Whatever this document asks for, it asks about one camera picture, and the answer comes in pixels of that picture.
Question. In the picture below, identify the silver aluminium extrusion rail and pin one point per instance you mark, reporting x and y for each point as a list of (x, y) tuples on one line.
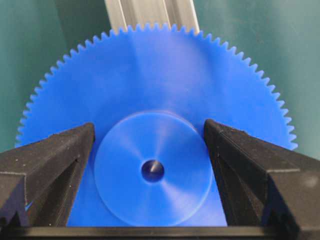
[(125, 13)]

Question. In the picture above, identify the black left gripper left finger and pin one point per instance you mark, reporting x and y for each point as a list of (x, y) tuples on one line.
[(39, 181)]

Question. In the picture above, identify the large blue plastic gear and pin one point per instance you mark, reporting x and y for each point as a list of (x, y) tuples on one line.
[(148, 92)]

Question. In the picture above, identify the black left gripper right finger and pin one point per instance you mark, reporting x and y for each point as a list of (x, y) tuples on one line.
[(261, 183)]

